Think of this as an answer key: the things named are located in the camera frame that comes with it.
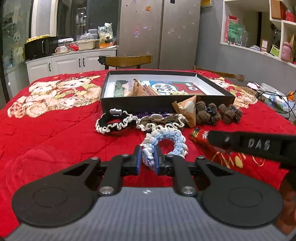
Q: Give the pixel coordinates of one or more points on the fuzzy brown claw clip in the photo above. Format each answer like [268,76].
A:
[230,114]
[207,114]

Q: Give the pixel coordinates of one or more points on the green white snack bag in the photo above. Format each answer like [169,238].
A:
[105,32]

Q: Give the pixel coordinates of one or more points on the black microwave oven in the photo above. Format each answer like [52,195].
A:
[40,48]

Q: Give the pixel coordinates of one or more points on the brown white ruffled scrunchie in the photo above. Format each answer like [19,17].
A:
[151,124]

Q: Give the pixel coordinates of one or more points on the silver double door refrigerator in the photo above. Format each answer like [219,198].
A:
[167,30]

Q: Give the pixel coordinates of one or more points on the white mug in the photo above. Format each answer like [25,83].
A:
[61,49]

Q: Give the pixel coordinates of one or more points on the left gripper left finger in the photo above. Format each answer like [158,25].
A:
[66,196]

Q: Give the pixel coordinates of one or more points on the brown triangular snack packet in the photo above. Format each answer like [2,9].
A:
[187,109]

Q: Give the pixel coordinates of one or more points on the red snack stick packet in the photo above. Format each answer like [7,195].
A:
[200,136]

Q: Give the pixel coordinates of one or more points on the white wall shelf unit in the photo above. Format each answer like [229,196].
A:
[263,28]

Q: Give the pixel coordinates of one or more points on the black white ruffled scrunchie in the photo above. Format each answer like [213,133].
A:
[115,120]

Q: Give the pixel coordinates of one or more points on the red teddy bear blanket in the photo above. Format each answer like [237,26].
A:
[32,148]

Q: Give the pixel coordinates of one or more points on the purple pen case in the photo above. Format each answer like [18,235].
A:
[141,115]

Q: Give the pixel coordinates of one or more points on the blue white crochet scrunchie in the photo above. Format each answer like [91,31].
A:
[157,136]

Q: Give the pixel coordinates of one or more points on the white kitchen cabinet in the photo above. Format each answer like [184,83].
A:
[66,63]

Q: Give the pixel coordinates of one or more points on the black shallow cardboard box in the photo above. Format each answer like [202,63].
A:
[162,103]

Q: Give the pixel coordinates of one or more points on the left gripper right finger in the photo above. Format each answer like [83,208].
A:
[227,196]

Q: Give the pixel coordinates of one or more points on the cream plastic basin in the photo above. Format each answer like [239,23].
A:
[87,44]

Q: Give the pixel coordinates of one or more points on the person's right hand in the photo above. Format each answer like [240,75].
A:
[286,220]

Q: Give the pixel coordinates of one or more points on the wooden chair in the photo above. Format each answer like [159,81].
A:
[238,77]
[124,62]

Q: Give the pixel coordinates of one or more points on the colourful picture book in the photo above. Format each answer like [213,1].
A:
[124,87]

